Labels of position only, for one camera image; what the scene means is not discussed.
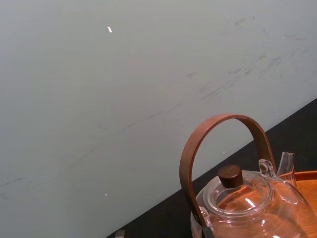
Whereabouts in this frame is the glass lid with wooden knob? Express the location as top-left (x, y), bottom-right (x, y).
top-left (203, 165), bottom-right (273, 225)

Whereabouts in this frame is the black table cloth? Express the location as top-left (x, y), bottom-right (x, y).
top-left (106, 98), bottom-right (317, 238)

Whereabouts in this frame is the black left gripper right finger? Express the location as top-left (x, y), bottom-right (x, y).
top-left (201, 226), bottom-right (214, 238)

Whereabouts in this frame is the round wooden tray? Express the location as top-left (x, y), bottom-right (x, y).
top-left (276, 170), bottom-right (317, 238)

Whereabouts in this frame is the glass teapot with wooden handle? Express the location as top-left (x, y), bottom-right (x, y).
top-left (179, 113), bottom-right (317, 238)

